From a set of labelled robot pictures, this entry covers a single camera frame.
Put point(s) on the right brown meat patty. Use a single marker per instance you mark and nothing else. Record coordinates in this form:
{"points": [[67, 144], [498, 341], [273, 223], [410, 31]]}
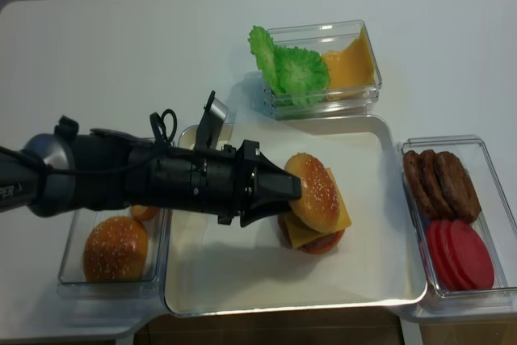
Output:
{"points": [[457, 187]]}

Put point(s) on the green lettuce leaf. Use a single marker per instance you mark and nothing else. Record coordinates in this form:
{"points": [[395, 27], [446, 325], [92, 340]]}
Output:
{"points": [[298, 72]]}

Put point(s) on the bottom bun on tray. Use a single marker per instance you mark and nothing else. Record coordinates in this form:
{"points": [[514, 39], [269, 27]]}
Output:
{"points": [[323, 249]]}

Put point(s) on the white serving tray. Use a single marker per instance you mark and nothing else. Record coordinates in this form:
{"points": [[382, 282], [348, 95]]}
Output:
{"points": [[194, 287]]}

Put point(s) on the left red tomato slice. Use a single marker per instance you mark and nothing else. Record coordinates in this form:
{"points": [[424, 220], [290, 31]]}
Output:
{"points": [[444, 276]]}

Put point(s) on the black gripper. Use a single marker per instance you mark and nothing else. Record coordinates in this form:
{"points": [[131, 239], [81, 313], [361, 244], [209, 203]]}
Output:
{"points": [[221, 183]]}

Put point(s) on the clear lettuce cheese container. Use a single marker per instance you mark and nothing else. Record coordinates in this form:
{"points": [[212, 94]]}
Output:
{"points": [[323, 38]]}

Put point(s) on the brown meat patty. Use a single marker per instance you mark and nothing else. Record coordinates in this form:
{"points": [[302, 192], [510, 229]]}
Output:
{"points": [[457, 187], [414, 178], [432, 187]]}

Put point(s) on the clear patty tomato container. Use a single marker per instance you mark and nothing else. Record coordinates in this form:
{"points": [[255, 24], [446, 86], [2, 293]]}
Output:
{"points": [[495, 226]]}

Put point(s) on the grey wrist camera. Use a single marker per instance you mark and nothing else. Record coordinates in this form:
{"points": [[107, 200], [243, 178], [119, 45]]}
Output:
{"points": [[210, 126]]}

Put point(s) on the orange bottom bun piece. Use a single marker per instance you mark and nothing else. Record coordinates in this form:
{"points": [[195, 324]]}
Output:
{"points": [[144, 213]]}

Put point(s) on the yellow cheese slice in container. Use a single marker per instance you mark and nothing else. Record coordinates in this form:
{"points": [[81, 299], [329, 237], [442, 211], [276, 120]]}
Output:
{"points": [[350, 68]]}

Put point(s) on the yellow cheese slice on burger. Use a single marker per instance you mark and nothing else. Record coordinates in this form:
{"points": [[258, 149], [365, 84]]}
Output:
{"points": [[300, 237]]}

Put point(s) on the middle red tomato slice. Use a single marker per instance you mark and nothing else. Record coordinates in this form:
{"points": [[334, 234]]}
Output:
{"points": [[450, 258]]}

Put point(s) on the middle brown meat patty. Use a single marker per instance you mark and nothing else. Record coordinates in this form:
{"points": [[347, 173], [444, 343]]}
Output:
{"points": [[432, 187]]}

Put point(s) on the white paper sheet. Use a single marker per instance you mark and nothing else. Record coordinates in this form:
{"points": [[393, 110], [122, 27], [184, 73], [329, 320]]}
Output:
{"points": [[371, 259]]}

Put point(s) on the left brown meat patty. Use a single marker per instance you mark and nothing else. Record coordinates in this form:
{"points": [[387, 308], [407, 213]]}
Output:
{"points": [[414, 178]]}

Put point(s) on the brown patty on burger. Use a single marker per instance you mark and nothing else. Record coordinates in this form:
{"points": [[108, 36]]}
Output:
{"points": [[319, 242]]}

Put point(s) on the sesame bun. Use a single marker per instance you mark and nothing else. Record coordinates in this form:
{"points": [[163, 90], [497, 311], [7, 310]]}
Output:
{"points": [[115, 251], [313, 191]]}

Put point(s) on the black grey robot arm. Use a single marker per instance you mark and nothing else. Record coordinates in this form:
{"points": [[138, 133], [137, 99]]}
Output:
{"points": [[108, 170]]}

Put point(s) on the clear bun container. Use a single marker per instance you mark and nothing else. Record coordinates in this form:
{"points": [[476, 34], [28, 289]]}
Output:
{"points": [[72, 282]]}

